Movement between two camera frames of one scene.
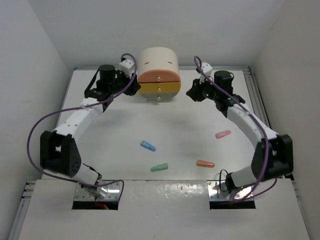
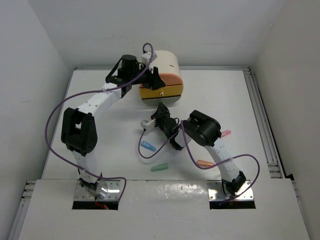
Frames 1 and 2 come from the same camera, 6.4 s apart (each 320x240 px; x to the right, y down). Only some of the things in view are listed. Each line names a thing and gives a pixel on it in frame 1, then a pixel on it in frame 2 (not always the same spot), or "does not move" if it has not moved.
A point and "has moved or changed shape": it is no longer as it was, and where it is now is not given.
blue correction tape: x=147 y=145 does not move
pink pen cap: x=222 y=133 does not move
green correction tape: x=159 y=167 does not move
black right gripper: x=194 y=91 → x=162 y=112
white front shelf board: x=162 y=210 does not move
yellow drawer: x=159 y=87 has moved or changed shape
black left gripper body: x=120 y=82 → x=145 y=79
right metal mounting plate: x=217 y=191 does not move
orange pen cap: x=202 y=163 does not move
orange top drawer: x=158 y=76 has moved or changed shape
